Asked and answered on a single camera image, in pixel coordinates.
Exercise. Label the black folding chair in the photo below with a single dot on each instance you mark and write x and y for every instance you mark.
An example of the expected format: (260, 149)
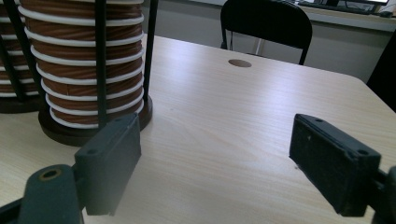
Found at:
(264, 21)

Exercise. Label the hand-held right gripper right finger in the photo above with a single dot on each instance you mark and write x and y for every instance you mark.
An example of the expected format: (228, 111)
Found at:
(333, 165)

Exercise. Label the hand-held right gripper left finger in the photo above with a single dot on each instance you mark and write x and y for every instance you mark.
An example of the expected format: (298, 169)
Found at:
(109, 161)

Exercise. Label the stack of brown-white rings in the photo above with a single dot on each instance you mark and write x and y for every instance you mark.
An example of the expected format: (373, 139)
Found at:
(62, 137)

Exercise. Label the stack of brown paper cups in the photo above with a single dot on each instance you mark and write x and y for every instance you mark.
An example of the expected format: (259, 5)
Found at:
(26, 81)
(68, 72)

